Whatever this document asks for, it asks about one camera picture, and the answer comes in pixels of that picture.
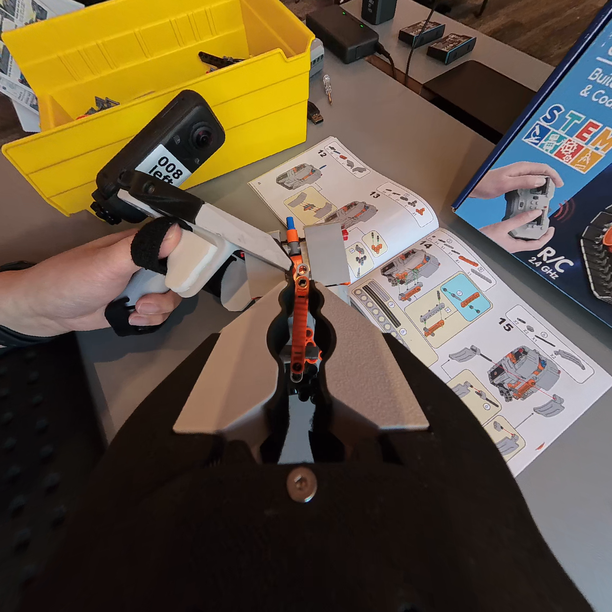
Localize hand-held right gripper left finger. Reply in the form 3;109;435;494
172;282;292;464

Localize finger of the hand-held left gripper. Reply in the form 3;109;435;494
117;170;293;272
217;256;256;312

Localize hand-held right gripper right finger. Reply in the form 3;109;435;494
308;281;430;462

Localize grey orange toy brick model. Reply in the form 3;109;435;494
244;216;354;402

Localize grey desk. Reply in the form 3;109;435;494
0;53;612;612

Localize person's left hand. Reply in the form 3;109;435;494
0;224;185;341

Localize yellow plastic bin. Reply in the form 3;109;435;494
0;0;316;217

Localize black toy beam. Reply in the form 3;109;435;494
198;50;247;66

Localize loose toy brick pieces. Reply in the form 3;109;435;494
76;96;121;118

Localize open building instruction booklet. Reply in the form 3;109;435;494
248;136;612;478

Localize black charger box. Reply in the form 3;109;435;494
306;5;381;64

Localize black dimpled chair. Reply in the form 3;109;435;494
0;332;108;612

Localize black upright device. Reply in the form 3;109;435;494
361;0;397;26

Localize blue toy kit box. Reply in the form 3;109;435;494
452;0;612;331

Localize dark brown seat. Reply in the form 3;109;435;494
423;60;537;144

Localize grey table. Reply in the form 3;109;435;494
344;0;555;92

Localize black charger cable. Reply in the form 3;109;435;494
375;43;400;79

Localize black thin cable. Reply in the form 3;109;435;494
404;0;443;87

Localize black camera battery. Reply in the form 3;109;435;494
427;33;477;65
398;21;446;47

